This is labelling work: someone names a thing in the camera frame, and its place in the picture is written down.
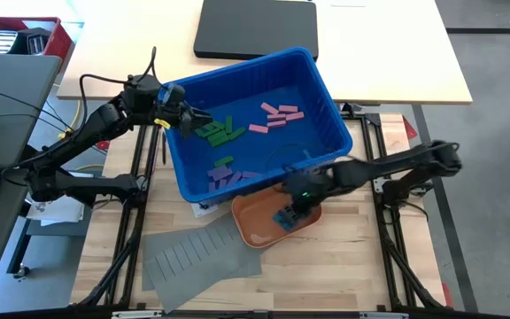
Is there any yellow cable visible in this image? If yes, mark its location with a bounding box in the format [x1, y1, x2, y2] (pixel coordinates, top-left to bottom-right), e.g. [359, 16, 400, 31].
[58, 100, 82, 143]

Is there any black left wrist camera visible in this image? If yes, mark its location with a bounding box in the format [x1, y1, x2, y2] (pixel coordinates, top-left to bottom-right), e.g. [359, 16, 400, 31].
[161, 82, 187, 106]

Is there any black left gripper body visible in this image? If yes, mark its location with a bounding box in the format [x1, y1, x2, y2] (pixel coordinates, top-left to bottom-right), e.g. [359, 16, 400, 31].
[151, 101, 195, 141]

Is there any red plastic crate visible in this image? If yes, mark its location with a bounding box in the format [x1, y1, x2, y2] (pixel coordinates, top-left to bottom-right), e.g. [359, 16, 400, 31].
[0, 16, 73, 61]

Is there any white printed paper sheet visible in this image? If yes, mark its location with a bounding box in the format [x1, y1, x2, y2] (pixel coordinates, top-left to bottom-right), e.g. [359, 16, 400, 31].
[25, 194, 87, 225]

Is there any grey equipment cart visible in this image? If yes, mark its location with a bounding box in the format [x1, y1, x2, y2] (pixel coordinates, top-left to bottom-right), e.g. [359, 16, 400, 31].
[0, 52, 63, 285]

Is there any black cart leg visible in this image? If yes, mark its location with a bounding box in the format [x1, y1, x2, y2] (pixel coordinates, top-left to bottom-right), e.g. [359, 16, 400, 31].
[5, 216, 34, 276]

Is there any long grey slotted divider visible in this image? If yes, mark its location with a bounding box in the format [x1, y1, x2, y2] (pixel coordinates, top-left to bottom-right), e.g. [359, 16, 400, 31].
[142, 211, 264, 292]

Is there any large blue plastic bin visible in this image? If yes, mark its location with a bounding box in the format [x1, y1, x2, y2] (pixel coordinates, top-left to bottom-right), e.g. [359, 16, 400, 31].
[159, 47, 354, 209]

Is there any black foam pad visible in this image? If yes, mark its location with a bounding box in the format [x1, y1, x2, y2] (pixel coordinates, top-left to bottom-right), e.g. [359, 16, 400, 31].
[192, 0, 320, 62]

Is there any silver toaster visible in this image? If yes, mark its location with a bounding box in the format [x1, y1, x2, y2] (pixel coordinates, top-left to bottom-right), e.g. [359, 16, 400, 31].
[0, 29, 19, 55]

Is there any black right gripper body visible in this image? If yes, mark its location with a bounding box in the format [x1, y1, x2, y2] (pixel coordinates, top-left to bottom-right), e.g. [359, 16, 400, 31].
[282, 170, 328, 213]

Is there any black support bar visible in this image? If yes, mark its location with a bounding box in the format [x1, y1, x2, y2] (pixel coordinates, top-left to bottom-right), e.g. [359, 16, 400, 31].
[15, 144, 99, 207]

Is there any orange plastic basket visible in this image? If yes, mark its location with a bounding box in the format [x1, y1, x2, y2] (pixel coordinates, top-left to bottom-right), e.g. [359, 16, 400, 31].
[231, 183, 323, 249]

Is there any light wooden side table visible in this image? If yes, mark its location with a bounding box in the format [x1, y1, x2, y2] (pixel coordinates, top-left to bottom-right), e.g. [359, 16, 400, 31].
[56, 0, 473, 105]

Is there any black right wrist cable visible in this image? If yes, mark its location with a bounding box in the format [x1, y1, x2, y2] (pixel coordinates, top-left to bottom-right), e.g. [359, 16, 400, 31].
[265, 142, 310, 173]

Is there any thin black cable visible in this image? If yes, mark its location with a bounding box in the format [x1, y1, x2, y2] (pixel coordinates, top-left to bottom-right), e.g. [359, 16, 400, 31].
[0, 82, 68, 128]
[0, 113, 66, 134]

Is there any black toaster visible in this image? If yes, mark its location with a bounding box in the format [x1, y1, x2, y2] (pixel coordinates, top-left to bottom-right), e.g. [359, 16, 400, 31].
[9, 27, 53, 57]

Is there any silver frame bracket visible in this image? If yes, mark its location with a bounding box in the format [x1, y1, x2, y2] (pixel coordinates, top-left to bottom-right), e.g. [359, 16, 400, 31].
[111, 309, 163, 319]
[359, 311, 410, 319]

